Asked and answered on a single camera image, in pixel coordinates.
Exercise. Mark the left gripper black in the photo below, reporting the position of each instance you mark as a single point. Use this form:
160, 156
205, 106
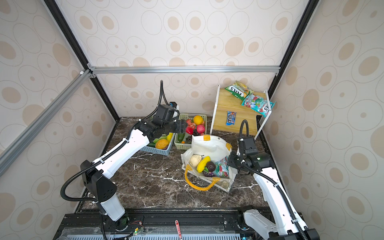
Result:
180, 125

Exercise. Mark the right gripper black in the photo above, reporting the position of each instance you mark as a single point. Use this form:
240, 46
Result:
233, 155

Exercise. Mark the white grocery bag yellow handles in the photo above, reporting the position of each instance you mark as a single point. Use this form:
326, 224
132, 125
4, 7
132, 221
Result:
216, 148

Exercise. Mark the dark passion fruit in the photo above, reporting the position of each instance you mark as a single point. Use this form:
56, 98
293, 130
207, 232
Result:
211, 167

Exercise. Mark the long yellow fruit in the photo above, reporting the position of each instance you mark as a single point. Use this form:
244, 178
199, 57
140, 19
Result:
202, 164

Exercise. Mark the cream garlic bulb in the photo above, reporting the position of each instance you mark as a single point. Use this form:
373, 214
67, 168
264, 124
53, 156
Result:
195, 160

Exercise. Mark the purple m&m packet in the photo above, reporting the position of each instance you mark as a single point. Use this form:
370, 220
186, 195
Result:
208, 174

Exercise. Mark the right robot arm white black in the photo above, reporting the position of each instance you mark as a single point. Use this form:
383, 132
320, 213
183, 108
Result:
287, 224

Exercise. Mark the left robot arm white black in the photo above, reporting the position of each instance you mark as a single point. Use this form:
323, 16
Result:
97, 175

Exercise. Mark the teal red candy bag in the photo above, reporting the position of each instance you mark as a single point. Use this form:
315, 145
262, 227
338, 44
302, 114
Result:
258, 104

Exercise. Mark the green candy bag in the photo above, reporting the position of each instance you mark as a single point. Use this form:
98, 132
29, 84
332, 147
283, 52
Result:
239, 90

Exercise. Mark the yellow corn cob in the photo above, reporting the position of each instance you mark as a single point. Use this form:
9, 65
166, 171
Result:
169, 137

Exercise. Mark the red apple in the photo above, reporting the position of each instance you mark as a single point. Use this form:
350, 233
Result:
190, 130

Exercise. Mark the green plastic basket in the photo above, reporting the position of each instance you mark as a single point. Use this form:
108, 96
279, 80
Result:
196, 126

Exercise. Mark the blue plastic basket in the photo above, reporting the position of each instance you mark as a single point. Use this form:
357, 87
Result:
150, 148

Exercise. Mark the orange fruit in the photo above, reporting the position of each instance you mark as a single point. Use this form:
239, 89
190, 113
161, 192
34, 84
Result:
198, 120

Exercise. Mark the blue m&m packet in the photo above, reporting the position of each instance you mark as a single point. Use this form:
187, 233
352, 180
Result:
231, 118

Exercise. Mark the small wooden side table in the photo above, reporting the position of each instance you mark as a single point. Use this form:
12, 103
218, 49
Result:
225, 102

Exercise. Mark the horizontal aluminium bar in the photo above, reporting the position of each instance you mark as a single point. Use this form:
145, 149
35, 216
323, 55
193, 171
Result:
185, 70

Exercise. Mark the left diagonal aluminium bar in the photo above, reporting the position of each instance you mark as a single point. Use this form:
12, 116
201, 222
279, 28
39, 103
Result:
25, 138

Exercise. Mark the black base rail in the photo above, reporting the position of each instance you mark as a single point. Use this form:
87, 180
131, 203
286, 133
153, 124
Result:
159, 224

